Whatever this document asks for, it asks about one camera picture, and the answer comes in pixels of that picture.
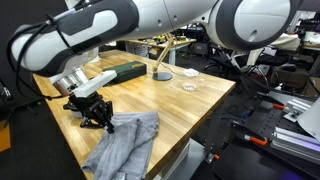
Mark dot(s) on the silver metal bracket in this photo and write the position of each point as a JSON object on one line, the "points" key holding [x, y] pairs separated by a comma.
{"points": [[296, 108]]}

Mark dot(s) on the clear glass jar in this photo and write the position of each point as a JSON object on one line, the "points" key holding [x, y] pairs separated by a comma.
{"points": [[190, 81]]}

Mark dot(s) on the black office chair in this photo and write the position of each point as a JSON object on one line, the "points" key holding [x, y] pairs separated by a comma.
{"points": [[223, 61]]}

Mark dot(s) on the dark green zip case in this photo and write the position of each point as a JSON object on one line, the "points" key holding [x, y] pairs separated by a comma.
{"points": [[130, 71]]}

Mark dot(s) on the light grey wrist camera box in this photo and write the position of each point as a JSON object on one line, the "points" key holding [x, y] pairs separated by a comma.
{"points": [[95, 83]]}

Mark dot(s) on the grey ribbed towel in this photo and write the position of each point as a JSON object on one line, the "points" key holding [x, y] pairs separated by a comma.
{"points": [[123, 146]]}

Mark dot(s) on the brown cardboard box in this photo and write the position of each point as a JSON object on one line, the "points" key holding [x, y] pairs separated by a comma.
{"points": [[311, 86]]}

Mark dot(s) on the white curved panel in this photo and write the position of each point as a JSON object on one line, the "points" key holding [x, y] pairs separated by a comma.
{"points": [[311, 121]]}

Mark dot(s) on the wooden workbench with clutter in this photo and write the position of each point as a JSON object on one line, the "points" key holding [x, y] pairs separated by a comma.
{"points": [[150, 41]]}

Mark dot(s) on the grey metal table frame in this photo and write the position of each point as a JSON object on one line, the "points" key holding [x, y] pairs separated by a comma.
{"points": [[186, 160]]}

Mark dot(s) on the wooden desk lamp grey base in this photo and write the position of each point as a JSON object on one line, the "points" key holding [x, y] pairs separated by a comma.
{"points": [[162, 76]]}

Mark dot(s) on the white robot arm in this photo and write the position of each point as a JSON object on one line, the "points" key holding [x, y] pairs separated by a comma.
{"points": [[166, 16]]}

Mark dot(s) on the white draped cloth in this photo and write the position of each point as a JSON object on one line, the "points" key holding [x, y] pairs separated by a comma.
{"points": [[283, 41]]}

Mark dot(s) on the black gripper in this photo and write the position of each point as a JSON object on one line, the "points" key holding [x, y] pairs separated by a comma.
{"points": [[93, 106]]}

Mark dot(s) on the aluminium extrusion bars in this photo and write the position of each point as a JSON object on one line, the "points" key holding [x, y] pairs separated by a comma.
{"points": [[293, 143]]}

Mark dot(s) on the black perforated breadboard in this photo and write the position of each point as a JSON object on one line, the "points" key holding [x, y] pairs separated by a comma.
{"points": [[246, 163]]}

